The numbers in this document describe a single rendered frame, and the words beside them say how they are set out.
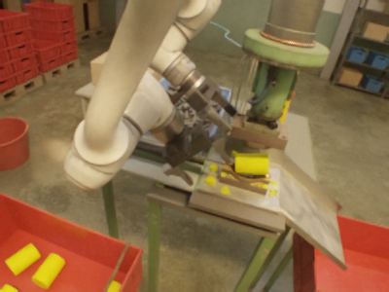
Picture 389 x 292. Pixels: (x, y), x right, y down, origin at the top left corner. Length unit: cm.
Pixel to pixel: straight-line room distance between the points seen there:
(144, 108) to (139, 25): 26
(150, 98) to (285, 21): 34
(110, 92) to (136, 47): 8
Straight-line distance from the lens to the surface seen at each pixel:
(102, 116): 39
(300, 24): 64
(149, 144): 91
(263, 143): 76
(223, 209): 80
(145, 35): 33
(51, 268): 108
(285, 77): 68
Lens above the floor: 160
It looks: 36 degrees down
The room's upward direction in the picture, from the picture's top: 9 degrees clockwise
